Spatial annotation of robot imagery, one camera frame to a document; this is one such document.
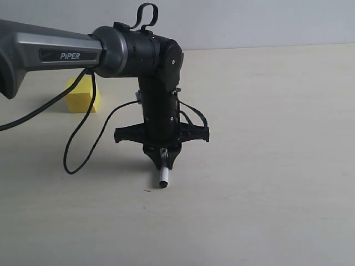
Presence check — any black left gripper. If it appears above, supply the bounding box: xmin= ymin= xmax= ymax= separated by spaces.
xmin=114 ymin=123 xmax=210 ymax=170

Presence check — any black and white marker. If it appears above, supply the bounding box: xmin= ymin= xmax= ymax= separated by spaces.
xmin=159 ymin=149 xmax=169 ymax=188

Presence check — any yellow foam cube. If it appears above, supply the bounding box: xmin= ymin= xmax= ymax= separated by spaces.
xmin=64 ymin=75 xmax=93 ymax=114

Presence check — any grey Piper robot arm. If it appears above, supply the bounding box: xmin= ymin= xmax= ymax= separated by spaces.
xmin=1 ymin=20 xmax=209 ymax=168

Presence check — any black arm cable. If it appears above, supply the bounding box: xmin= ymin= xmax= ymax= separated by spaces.
xmin=0 ymin=2 xmax=209 ymax=175

